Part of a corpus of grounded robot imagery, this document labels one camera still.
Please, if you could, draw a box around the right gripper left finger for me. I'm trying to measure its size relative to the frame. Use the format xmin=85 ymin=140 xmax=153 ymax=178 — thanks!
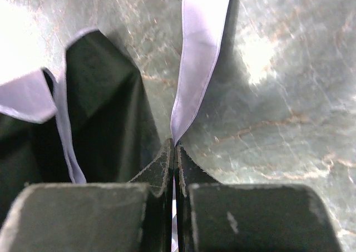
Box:
xmin=1 ymin=139 xmax=174 ymax=251

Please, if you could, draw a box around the lavender folding umbrella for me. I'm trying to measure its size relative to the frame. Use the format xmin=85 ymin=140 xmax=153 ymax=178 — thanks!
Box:
xmin=1 ymin=0 xmax=230 ymax=226

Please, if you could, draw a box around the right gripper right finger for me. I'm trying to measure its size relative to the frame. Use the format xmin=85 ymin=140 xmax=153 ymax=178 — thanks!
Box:
xmin=174 ymin=145 xmax=342 ymax=251

